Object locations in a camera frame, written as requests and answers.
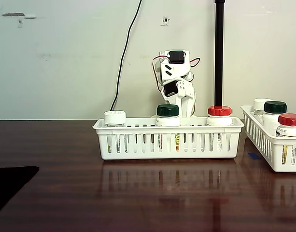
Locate green-capped bottle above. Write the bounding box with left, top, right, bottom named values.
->
left=261, top=101, right=288, bottom=137
left=155, top=104, right=181, bottom=152

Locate red-capped bottle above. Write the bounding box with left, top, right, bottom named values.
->
left=206, top=105, right=233, bottom=152
left=275, top=113, right=296, bottom=166

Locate white slotted basket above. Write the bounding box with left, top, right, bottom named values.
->
left=240, top=105, right=296, bottom=173
left=92, top=117, right=245, bottom=160

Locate white-capped bottle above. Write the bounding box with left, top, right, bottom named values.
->
left=253, top=98, right=274, bottom=124
left=103, top=110, right=127, bottom=154

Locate black vertical pole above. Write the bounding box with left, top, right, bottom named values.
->
left=214, top=0, right=226, bottom=107

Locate red white servo cable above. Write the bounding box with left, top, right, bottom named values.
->
left=189, top=57, right=202, bottom=69
left=151, top=55, right=168, bottom=93

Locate black hanging cable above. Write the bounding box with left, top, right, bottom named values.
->
left=110, top=0, right=143, bottom=111

